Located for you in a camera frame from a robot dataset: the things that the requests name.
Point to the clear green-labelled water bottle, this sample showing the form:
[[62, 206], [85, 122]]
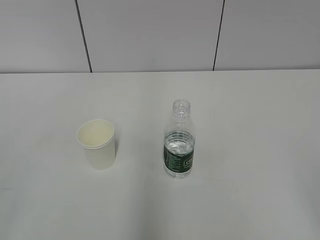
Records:
[[179, 141]]

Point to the white paper cup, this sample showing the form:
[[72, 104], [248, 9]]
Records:
[[97, 139]]

